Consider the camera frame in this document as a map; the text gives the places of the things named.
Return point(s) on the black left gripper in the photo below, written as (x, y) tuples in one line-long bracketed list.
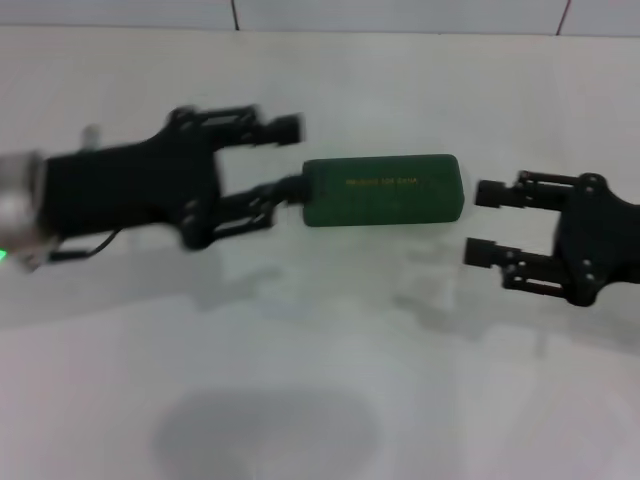
[(130, 185)]

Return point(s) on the green glasses case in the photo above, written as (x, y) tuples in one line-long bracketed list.
[(385, 192)]

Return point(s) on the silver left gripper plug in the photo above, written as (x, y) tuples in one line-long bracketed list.
[(91, 136)]

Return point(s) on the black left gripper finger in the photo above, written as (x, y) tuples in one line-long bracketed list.
[(287, 130)]

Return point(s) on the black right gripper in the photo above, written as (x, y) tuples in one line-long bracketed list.
[(600, 235)]

